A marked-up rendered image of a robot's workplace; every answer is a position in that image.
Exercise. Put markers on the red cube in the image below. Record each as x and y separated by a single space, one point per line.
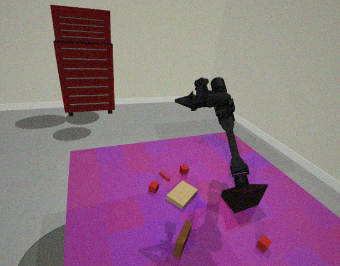
184 169
263 243
153 187

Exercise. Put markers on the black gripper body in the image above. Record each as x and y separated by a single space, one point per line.
203 100

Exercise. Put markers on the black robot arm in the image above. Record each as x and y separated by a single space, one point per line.
224 110

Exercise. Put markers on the tan rectangular block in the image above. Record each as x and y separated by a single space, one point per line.
182 194

